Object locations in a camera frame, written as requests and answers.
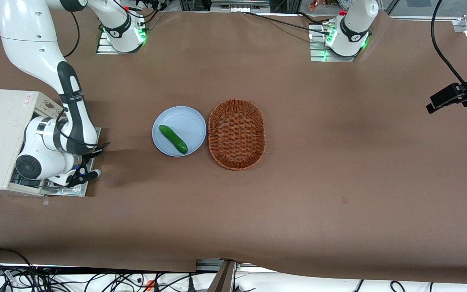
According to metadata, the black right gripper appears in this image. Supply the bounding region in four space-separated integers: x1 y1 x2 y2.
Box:
77 147 105 169

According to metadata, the green cucumber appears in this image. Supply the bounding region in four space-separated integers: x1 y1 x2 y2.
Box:
159 125 188 154

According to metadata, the light blue round plate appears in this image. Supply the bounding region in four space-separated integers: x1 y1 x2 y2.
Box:
152 106 207 157

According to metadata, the brown oval wicker basket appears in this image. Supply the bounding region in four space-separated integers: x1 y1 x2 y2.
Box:
208 99 266 171

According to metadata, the brown paper table cover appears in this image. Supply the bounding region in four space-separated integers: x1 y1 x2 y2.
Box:
0 8 467 284

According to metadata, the grey metal background box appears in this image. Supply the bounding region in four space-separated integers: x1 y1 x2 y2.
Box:
210 0 270 13

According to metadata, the black left camera cable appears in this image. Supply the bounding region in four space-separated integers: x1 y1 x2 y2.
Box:
431 0 467 92

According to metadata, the black floor cable loop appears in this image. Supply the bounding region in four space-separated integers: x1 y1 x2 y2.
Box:
0 248 35 276

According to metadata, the aluminium extrusion post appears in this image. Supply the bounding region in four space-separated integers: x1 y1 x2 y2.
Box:
196 259 266 292

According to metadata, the black left arm base cable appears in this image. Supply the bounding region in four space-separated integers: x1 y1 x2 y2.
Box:
243 11 332 35

